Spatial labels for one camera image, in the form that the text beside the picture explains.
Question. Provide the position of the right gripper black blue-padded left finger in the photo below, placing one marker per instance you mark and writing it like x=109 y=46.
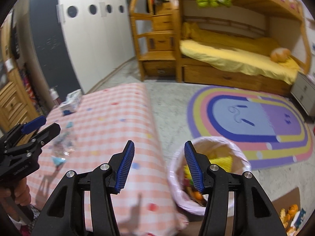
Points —
x=81 y=203

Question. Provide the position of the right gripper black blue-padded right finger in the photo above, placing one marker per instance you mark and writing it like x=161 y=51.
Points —
x=254 y=213

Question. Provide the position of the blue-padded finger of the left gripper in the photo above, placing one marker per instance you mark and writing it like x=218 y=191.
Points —
x=33 y=125

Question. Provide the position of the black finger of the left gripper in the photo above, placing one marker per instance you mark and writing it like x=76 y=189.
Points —
x=45 y=136

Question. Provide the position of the pink-lined trash bin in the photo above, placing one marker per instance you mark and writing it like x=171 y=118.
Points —
x=208 y=179

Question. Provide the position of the person's hand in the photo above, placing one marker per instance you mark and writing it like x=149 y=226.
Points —
x=21 y=193

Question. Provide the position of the silver pill blister pack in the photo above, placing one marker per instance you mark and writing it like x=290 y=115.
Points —
x=63 y=145

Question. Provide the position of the wooden glass-door cabinet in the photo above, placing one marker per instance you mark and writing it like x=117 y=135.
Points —
x=16 y=105

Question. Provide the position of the white spray bottle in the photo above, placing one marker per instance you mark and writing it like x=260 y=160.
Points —
x=55 y=97

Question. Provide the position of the cardboard box with toys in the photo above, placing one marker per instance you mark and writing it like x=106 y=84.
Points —
x=290 y=211

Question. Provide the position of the small green white carton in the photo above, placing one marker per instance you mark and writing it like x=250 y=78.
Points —
x=72 y=103

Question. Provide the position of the pink checkered tablecloth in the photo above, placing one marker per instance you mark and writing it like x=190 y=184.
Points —
x=104 y=122

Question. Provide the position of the yellow spiky ball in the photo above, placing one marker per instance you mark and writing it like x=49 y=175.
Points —
x=224 y=162

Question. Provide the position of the rainbow oval rug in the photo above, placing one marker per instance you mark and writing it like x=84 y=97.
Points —
x=268 y=128

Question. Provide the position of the white wardrobe with portholes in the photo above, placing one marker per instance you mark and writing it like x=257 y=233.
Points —
x=79 y=43

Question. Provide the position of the white bedside drawer unit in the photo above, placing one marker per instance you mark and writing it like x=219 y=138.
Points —
x=303 y=92

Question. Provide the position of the wooden stair drawers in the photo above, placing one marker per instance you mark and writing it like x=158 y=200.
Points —
x=156 y=31

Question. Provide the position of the orange plush toy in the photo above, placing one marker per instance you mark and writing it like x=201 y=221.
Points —
x=280 y=55

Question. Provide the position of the yellow bed sheet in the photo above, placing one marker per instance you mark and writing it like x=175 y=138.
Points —
x=240 y=61

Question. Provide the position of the wooden bunk bed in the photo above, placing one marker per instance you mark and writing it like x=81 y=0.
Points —
x=193 y=71

